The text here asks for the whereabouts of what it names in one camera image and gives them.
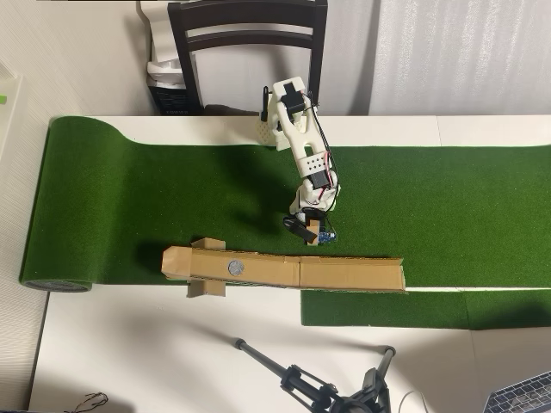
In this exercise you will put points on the blue camera board on cardboard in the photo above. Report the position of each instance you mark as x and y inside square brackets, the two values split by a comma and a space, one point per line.
[325, 236]

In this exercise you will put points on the laptop keyboard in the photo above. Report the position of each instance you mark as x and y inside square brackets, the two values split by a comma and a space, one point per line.
[521, 396]

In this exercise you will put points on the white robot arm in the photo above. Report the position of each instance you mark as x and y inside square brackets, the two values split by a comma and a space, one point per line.
[297, 133]

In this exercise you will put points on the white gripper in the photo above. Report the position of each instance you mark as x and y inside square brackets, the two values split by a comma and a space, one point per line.
[308, 213]

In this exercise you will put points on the dark blue box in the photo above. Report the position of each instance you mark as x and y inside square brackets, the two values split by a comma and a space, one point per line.
[172, 101]

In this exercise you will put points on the long green turf mat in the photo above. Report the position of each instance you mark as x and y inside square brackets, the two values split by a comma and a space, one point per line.
[129, 193]

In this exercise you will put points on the white styrofoam packing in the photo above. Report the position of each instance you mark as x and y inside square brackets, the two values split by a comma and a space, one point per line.
[161, 43]

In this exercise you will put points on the white curtain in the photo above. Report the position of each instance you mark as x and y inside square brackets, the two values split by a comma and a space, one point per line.
[452, 56]

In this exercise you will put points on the brown cardboard ramp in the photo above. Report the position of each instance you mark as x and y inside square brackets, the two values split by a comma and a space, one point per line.
[336, 273]

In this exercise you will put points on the dark wooden chair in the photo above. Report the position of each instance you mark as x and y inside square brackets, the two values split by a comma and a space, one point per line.
[245, 17]

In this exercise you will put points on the black tripod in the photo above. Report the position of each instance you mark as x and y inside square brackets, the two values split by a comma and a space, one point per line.
[297, 378]

